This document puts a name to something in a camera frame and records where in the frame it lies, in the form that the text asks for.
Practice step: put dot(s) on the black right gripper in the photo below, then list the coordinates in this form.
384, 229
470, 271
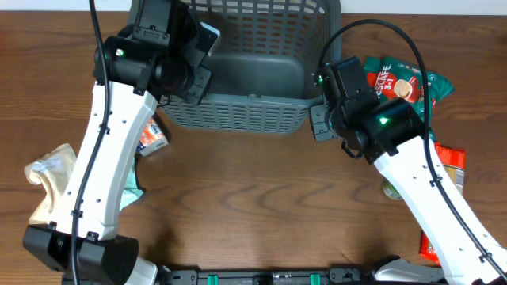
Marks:
319, 123

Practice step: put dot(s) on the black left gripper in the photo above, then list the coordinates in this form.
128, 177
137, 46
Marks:
201, 75

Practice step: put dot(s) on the green Nescafe 3in1 bag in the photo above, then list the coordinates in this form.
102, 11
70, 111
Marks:
393, 78

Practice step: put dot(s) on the colourful tissue multipack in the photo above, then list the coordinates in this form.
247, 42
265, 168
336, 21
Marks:
152, 138

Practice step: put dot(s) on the light teal wipes pack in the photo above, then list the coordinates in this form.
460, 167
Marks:
132, 190

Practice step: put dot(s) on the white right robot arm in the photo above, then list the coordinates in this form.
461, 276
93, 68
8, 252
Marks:
467, 252

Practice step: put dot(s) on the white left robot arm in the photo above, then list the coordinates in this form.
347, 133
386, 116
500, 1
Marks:
81, 239

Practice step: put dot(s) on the red and yellow snack pack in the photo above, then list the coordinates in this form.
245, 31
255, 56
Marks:
454, 161

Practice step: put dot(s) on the green lidded small jar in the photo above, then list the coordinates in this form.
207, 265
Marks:
390, 191

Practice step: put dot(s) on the grey plastic lattice basket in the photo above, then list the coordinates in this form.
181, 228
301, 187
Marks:
262, 69

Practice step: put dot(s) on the beige paper pouch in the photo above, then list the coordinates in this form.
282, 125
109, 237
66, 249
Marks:
53, 171

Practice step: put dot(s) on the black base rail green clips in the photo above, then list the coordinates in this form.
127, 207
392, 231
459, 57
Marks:
308, 277

